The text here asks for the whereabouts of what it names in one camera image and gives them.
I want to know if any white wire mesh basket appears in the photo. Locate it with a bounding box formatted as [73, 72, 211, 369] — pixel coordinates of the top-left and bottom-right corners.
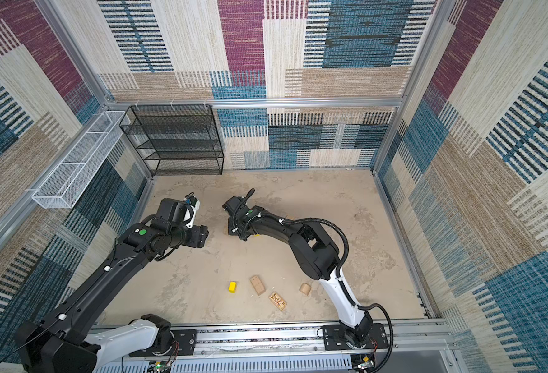
[31, 111, 125, 209]

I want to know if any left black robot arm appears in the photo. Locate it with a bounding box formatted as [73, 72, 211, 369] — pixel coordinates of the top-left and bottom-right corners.
[14, 194, 209, 372]

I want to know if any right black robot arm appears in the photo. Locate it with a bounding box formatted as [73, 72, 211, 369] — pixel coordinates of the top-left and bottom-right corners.
[223, 196, 373, 348]

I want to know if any small wood cylinder block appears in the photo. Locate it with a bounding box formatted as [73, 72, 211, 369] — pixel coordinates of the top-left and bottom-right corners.
[299, 283, 311, 296]

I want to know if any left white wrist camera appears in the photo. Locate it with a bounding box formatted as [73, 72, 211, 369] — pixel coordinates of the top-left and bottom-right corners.
[183, 192, 200, 228]

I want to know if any black corrugated cable hose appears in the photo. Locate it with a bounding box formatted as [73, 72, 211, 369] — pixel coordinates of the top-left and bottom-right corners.
[233, 188, 395, 373]

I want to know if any black wire shelf rack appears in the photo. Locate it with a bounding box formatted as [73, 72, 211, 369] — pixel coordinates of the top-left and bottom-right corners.
[119, 104, 224, 177]

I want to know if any patterned wood block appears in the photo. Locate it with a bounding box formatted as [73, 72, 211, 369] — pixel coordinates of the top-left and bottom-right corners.
[269, 292, 287, 311]

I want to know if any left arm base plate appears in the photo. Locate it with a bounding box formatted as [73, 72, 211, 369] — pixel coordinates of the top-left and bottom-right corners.
[129, 329, 198, 357]

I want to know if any aluminium front rail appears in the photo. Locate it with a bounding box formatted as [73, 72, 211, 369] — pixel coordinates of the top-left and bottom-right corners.
[63, 321, 457, 373]

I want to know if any small yellow block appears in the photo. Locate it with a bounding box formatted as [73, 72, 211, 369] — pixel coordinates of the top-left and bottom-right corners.
[228, 281, 237, 293]

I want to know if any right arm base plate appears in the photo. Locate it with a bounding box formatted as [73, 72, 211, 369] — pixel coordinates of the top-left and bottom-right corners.
[317, 323, 389, 351]

